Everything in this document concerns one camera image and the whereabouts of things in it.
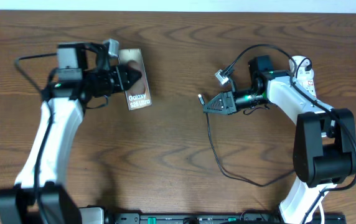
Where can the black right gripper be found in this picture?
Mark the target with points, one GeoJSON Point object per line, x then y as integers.
{"type": "Point", "coordinates": [228, 104]}

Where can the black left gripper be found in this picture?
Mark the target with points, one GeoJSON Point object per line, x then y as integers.
{"type": "Point", "coordinates": [120, 73]}

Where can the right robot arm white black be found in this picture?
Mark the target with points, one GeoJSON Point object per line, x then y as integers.
{"type": "Point", "coordinates": [324, 152]}

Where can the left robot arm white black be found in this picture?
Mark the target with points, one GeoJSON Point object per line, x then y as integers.
{"type": "Point", "coordinates": [38, 194]}

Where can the white power strip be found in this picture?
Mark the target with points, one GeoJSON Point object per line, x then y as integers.
{"type": "Point", "coordinates": [301, 67]}

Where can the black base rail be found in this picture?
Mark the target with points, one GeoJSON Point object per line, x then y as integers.
{"type": "Point", "coordinates": [135, 218]}

